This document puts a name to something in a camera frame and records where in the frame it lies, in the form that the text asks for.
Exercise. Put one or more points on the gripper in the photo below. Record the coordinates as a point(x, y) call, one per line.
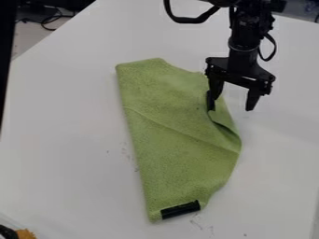
point(240, 69)

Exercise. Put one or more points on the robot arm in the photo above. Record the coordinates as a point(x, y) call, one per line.
point(246, 21)

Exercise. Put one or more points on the green cloth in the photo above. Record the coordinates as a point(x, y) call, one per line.
point(178, 137)

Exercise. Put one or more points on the yellow toy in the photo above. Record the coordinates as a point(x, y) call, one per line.
point(23, 234)

